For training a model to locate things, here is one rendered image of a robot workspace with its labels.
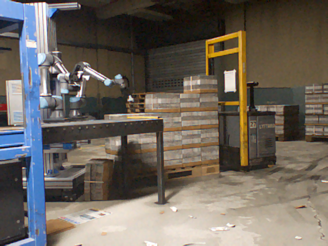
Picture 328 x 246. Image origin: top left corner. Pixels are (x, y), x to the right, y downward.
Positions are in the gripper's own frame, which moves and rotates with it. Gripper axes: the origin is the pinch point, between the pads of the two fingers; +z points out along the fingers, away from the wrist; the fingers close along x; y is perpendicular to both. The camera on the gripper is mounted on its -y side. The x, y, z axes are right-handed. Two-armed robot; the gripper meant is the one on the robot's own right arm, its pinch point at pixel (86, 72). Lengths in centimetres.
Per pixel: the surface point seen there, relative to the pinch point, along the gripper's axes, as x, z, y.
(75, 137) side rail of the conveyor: 43, 35, 60
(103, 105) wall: -664, -584, -64
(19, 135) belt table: 88, 33, 60
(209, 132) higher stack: -192, 32, 42
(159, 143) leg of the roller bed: -49, 49, 60
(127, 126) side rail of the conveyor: -7, 44, 47
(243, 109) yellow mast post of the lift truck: -217, 68, 10
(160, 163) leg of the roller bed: -51, 49, 79
